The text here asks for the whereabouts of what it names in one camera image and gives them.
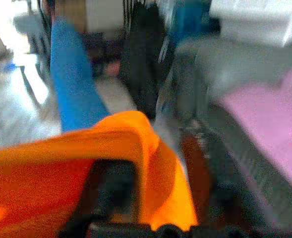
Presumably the orange garment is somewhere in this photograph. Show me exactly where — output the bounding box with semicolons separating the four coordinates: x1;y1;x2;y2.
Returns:
0;110;198;238

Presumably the black garment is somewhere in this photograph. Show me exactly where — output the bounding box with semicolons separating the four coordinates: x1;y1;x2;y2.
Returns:
120;4;171;119

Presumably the blue garment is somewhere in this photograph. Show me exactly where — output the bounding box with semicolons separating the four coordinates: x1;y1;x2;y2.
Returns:
50;17;112;132

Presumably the grey green leather sofa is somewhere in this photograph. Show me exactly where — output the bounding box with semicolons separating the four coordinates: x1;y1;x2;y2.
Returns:
155;39;292;238

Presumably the blue suitcase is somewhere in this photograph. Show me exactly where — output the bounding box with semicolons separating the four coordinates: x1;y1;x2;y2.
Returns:
170;0;211;45

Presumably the white plastic appliance box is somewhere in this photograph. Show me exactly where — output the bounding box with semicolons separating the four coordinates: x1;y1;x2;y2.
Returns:
209;0;292;48

